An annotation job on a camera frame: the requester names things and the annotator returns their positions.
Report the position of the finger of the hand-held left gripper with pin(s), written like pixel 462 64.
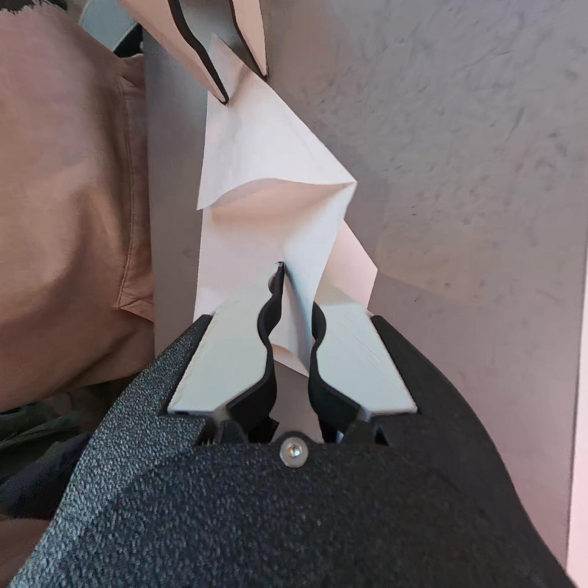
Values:
pixel 251 27
pixel 170 32

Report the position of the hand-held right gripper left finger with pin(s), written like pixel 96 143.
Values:
pixel 225 367

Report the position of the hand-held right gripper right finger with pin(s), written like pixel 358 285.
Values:
pixel 363 367

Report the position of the white paper sheet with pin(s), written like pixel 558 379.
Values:
pixel 579 459
pixel 257 147

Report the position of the black mesh office chair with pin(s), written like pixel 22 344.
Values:
pixel 131 43

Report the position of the person's dark trousers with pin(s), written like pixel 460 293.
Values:
pixel 32 441

